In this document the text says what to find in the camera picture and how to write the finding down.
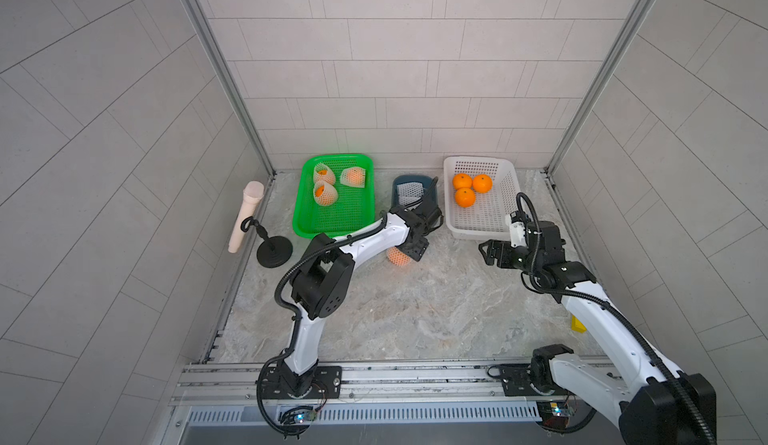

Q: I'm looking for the white foam net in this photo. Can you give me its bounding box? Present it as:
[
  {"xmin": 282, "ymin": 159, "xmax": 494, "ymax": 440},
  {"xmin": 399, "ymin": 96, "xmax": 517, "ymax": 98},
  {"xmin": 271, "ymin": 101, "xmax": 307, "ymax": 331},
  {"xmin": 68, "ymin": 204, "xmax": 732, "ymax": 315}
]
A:
[{"xmin": 396, "ymin": 182, "xmax": 424, "ymax": 205}]

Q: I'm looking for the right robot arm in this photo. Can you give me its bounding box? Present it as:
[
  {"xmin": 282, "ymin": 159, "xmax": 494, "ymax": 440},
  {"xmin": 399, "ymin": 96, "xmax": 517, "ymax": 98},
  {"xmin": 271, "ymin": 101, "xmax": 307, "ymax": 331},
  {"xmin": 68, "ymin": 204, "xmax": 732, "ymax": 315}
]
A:
[{"xmin": 478, "ymin": 192, "xmax": 717, "ymax": 444}]

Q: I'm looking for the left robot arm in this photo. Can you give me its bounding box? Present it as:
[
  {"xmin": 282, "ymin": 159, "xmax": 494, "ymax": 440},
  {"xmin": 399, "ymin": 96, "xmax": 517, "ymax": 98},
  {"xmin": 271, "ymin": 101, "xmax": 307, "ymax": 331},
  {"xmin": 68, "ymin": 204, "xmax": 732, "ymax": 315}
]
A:
[{"xmin": 258, "ymin": 176, "xmax": 443, "ymax": 398}]

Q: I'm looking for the dark blue plastic tub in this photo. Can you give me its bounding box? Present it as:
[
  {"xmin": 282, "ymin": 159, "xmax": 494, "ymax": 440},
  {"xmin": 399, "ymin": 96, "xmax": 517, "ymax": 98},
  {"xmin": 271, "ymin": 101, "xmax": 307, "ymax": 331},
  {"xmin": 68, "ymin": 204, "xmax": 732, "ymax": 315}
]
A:
[{"xmin": 391, "ymin": 175, "xmax": 438, "ymax": 207}]

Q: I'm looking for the white plastic basket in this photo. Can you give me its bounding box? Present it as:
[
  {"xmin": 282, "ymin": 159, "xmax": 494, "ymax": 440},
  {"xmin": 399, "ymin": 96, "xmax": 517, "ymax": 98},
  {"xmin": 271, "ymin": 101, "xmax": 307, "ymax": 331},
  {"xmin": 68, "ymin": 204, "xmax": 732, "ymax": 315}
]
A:
[{"xmin": 443, "ymin": 156, "xmax": 521, "ymax": 241}]

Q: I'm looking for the green plastic basket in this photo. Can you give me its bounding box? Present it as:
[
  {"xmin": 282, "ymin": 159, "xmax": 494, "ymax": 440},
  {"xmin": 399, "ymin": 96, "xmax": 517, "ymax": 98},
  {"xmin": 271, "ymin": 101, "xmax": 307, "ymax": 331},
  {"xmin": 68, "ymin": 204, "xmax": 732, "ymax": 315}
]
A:
[{"xmin": 292, "ymin": 154, "xmax": 376, "ymax": 239}]

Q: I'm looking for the yellow plastic block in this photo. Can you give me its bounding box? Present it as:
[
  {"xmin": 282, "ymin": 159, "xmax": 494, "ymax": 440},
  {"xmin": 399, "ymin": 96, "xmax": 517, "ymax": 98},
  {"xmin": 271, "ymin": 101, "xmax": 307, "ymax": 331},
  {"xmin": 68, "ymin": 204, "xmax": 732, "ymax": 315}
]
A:
[{"xmin": 571, "ymin": 316, "xmax": 587, "ymax": 333}]

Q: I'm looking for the right green circuit board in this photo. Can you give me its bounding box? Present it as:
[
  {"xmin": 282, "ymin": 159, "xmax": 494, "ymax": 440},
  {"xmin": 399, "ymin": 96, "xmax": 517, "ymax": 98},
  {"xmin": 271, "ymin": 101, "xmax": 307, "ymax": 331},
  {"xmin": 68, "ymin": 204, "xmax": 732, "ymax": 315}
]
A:
[{"xmin": 536, "ymin": 401, "xmax": 577, "ymax": 431}]

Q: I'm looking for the green circuit board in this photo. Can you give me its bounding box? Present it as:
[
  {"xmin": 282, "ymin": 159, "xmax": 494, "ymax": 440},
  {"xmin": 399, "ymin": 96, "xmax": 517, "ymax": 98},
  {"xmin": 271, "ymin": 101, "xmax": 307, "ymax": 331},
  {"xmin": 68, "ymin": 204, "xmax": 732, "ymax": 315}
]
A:
[
  {"xmin": 536, "ymin": 401, "xmax": 577, "ymax": 431},
  {"xmin": 279, "ymin": 406, "xmax": 319, "ymax": 426}
]

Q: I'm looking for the beige microphone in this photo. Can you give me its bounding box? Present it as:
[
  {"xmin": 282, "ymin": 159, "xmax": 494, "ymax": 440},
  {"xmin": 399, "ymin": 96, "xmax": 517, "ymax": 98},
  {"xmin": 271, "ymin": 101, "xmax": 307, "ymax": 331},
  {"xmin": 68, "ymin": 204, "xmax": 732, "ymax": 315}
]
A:
[{"xmin": 228, "ymin": 181, "xmax": 265, "ymax": 254}]

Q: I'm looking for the left green circuit board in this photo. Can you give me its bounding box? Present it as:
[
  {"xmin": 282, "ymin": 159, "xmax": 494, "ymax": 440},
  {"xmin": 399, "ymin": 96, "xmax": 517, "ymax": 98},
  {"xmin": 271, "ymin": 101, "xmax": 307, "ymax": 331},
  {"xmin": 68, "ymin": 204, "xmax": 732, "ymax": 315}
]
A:
[{"xmin": 279, "ymin": 406, "xmax": 319, "ymax": 426}]

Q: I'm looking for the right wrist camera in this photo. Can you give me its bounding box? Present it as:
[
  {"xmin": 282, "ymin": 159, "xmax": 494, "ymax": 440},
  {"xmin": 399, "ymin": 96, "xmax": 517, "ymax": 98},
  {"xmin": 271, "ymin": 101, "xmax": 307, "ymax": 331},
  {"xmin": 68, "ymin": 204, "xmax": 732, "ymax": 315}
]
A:
[{"xmin": 505, "ymin": 214, "xmax": 527, "ymax": 247}]

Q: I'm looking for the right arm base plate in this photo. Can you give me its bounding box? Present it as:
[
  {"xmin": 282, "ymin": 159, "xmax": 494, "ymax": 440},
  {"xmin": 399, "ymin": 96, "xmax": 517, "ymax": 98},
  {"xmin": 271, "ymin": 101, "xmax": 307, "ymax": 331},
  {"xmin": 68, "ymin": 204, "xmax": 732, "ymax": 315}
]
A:
[{"xmin": 486, "ymin": 364, "xmax": 572, "ymax": 397}]

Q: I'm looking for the aluminium rail frame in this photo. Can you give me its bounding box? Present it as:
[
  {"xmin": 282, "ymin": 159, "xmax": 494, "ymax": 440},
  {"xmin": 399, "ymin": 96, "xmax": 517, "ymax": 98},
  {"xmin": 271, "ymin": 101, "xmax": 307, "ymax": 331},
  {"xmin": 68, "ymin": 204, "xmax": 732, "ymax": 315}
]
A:
[{"xmin": 155, "ymin": 356, "xmax": 618, "ymax": 444}]

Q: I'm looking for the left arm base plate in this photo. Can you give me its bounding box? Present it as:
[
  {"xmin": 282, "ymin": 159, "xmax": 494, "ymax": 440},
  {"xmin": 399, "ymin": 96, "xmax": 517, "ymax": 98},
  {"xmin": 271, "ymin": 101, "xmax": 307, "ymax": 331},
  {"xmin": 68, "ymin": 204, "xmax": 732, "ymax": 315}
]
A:
[{"xmin": 258, "ymin": 364, "xmax": 343, "ymax": 400}]

